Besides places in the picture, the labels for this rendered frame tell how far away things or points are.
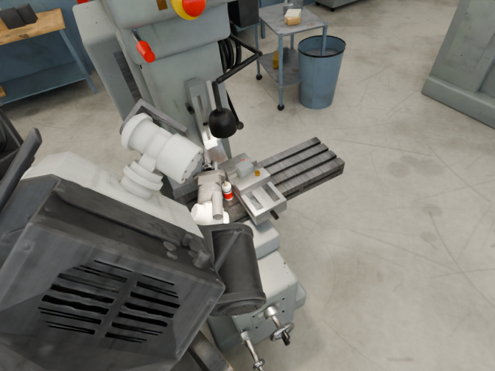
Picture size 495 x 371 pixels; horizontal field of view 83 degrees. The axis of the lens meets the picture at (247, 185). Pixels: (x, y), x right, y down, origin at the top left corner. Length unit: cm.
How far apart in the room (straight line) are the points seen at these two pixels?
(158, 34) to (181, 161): 36
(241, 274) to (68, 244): 30
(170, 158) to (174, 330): 23
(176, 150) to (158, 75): 37
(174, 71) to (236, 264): 50
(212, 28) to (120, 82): 61
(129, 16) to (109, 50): 64
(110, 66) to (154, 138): 81
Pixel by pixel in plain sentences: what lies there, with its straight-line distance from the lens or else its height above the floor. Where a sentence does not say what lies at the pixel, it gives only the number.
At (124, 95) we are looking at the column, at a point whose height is 134.
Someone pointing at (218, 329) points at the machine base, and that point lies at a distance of 179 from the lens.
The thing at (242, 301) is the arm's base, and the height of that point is 144.
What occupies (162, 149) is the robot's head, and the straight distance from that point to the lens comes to 43.
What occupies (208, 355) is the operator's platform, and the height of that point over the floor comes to 40.
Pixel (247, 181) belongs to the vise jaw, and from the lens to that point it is 117.
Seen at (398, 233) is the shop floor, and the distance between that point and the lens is 239.
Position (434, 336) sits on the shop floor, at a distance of 215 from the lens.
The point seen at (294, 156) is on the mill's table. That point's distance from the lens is 142.
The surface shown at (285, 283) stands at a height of 73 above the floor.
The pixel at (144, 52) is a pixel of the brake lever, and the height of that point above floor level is 171.
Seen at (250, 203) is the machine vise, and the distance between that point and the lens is 114.
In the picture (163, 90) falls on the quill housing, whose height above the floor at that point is 154.
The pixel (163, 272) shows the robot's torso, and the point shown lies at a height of 165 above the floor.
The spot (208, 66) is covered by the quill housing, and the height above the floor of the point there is 157.
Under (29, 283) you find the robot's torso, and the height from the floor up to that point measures 170.
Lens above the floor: 191
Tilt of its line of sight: 49 degrees down
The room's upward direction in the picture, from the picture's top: 8 degrees counter-clockwise
